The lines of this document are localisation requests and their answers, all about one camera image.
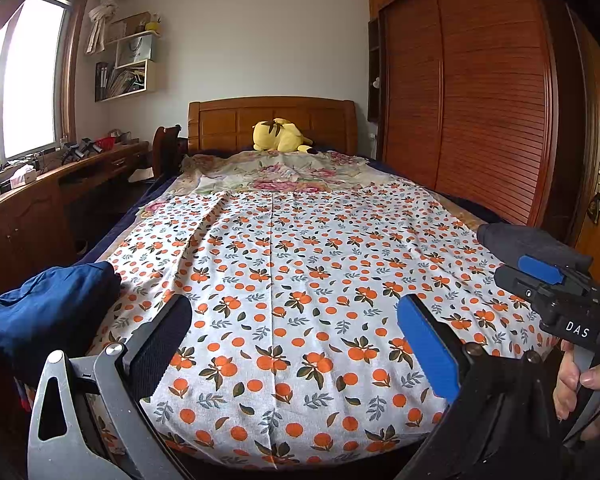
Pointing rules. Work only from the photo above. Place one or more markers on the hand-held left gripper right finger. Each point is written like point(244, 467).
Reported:
point(427, 347)

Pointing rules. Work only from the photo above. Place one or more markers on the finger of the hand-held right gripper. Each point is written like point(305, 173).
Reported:
point(530, 287)
point(540, 269)

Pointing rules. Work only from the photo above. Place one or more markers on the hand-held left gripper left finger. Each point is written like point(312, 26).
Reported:
point(155, 345)

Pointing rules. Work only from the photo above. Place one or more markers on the black jacket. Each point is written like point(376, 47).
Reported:
point(525, 240)

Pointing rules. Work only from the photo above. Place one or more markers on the person's right hand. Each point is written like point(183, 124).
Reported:
point(565, 390)

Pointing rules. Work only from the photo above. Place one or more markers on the hanging door key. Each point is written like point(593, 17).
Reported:
point(595, 207)

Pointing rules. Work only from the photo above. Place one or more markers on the folded blue cloth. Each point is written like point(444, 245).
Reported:
point(45, 310)

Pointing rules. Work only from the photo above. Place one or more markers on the orange print bedsheet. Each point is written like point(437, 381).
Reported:
point(305, 310)

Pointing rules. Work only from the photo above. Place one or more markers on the wooden door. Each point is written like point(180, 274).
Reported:
point(592, 120)

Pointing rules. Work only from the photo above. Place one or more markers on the white paper sheet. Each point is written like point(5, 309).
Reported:
point(142, 175)

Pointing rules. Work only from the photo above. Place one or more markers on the wooden louvered wardrobe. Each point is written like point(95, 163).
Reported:
point(480, 100)

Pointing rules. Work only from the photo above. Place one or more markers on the wooden desk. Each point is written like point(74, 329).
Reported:
point(25, 220)

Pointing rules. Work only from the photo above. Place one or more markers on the wooden chair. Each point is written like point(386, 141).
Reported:
point(166, 152)

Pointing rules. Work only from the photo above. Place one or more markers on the red basket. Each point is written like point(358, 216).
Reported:
point(105, 143)

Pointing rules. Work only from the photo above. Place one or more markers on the black desk gadgets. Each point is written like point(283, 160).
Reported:
point(77, 149)

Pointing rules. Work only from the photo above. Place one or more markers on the tissue box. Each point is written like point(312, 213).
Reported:
point(24, 175)

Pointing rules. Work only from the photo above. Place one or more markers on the floral quilt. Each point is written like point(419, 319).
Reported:
point(280, 170)

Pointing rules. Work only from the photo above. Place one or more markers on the wooden bed headboard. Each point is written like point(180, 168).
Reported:
point(220, 125)

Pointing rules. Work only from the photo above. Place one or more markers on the yellow plush toy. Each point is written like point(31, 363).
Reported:
point(277, 135)

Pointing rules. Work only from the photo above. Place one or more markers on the wooden niche shelf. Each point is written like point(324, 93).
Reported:
point(375, 60)

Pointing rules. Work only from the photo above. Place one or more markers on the row of books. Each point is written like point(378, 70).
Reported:
point(120, 80)

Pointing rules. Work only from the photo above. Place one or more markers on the white paper bag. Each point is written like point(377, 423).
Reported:
point(135, 50)

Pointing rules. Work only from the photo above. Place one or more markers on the window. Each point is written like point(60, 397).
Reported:
point(30, 75)

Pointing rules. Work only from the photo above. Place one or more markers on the tied cream curtain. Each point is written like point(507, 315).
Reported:
point(105, 15)

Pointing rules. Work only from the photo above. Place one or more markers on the white wall shelf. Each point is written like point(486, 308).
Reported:
point(152, 77)

